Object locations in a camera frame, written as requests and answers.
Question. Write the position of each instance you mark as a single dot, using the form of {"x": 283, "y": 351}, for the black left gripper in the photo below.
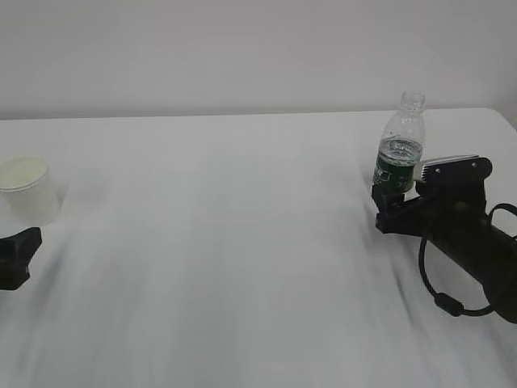
{"x": 16, "y": 253}

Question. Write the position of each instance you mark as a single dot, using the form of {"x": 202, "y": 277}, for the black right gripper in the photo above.
{"x": 437, "y": 212}

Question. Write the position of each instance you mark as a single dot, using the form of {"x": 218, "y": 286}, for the white paper cup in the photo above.
{"x": 27, "y": 188}

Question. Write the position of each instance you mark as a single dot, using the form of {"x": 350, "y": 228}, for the clear green-label water bottle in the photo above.
{"x": 401, "y": 145}

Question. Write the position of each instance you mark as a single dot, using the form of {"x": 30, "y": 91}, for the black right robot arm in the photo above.
{"x": 491, "y": 264}

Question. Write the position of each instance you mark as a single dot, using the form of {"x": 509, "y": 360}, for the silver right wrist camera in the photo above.
{"x": 453, "y": 170}

